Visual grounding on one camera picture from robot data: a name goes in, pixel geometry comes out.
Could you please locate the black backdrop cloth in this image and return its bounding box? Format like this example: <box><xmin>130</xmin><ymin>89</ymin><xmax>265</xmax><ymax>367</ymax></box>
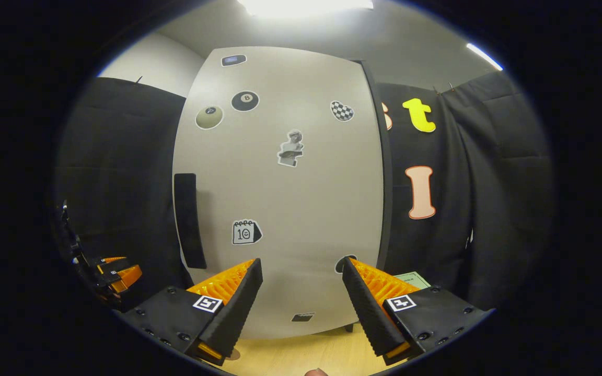
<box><xmin>53</xmin><ymin>70</ymin><xmax>555</xmax><ymax>311</ymax></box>

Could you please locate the grey cabinet door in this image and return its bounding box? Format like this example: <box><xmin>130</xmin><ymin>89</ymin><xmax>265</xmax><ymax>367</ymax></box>
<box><xmin>172</xmin><ymin>46</ymin><xmax>385</xmax><ymax>340</ymax></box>

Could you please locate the large ceiling light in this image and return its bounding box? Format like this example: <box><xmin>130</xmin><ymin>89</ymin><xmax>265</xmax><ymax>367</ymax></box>
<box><xmin>236</xmin><ymin>0</ymin><xmax>375</xmax><ymax>19</ymax></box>

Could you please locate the black door handle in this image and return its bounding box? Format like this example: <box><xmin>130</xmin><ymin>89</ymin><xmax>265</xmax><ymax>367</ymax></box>
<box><xmin>173</xmin><ymin>173</ymin><xmax>207</xmax><ymax>270</ymax></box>

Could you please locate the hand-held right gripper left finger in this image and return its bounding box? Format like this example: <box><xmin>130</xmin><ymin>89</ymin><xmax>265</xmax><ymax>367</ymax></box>
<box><xmin>121</xmin><ymin>257</ymin><xmax>264</xmax><ymax>366</ymax></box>

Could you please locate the green book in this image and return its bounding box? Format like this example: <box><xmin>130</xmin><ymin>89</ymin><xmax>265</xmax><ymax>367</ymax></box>
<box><xmin>394</xmin><ymin>271</ymin><xmax>432</xmax><ymax>291</ymax></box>

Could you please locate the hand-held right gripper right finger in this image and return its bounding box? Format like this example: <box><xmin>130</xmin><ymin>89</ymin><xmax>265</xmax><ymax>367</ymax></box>
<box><xmin>342</xmin><ymin>256</ymin><xmax>495</xmax><ymax>366</ymax></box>

